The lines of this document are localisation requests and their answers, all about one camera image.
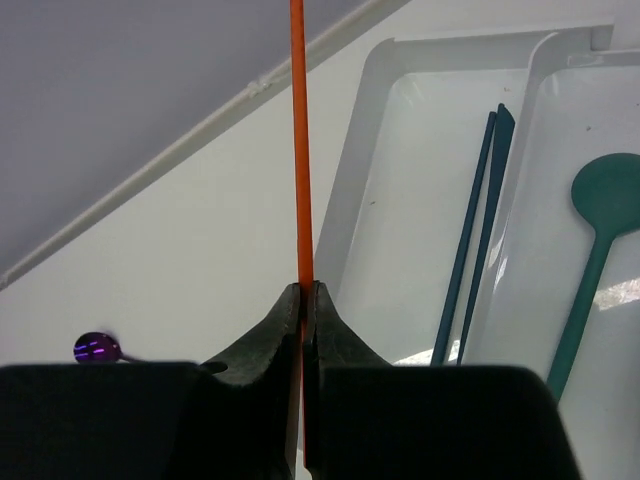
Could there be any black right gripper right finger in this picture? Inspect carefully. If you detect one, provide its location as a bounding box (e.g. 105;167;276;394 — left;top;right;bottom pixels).
303;282;580;479

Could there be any teal plastic spoon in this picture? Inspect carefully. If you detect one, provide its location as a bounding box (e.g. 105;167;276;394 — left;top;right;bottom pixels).
546;153;639;399

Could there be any dark teal chopstick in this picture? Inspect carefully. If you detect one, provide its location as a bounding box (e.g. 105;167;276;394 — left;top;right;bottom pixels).
457;103;515;365
431;111;497;366

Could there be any orange chopstick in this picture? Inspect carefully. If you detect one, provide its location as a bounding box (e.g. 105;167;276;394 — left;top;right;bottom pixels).
290;1;316;471

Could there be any purple metal spoon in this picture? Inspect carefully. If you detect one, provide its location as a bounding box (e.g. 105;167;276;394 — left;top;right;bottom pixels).
73;331;142;364

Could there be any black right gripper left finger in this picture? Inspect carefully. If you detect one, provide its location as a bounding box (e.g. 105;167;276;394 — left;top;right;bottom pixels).
1;284;301;479

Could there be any white divided utensil tray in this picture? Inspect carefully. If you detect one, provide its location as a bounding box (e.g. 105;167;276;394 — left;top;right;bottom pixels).
312;23;640;401

